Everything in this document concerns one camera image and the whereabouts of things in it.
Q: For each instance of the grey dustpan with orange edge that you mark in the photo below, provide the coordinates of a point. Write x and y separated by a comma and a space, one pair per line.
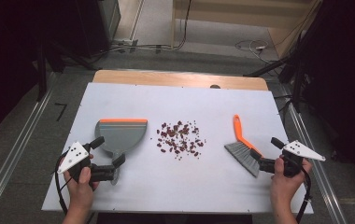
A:
121, 137

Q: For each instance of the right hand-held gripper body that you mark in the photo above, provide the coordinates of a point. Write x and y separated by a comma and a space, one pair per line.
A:
303, 151

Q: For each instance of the dark cabinet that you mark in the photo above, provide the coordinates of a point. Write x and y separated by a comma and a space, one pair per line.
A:
97, 25

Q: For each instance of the wooden table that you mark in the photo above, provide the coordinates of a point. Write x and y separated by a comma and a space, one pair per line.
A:
166, 77

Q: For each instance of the person's right hand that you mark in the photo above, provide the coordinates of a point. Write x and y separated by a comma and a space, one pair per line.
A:
286, 189

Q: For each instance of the metal floor rail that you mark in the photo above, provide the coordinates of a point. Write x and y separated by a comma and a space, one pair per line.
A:
13, 143
314, 155

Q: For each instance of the person's left hand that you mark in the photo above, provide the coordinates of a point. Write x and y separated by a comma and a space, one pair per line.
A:
80, 193

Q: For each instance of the black stand post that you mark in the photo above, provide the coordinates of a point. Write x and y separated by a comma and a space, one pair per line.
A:
41, 74

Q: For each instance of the grey power strip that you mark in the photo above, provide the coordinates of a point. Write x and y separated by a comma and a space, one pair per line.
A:
125, 42

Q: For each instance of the pile of red beans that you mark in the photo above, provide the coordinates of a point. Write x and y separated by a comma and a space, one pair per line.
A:
178, 140

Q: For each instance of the black stand leg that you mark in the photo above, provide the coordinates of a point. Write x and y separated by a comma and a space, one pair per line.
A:
267, 67

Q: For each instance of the white board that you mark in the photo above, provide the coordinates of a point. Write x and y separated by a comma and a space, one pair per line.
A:
166, 183

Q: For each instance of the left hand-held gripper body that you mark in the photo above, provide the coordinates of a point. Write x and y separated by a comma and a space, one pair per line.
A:
73, 157

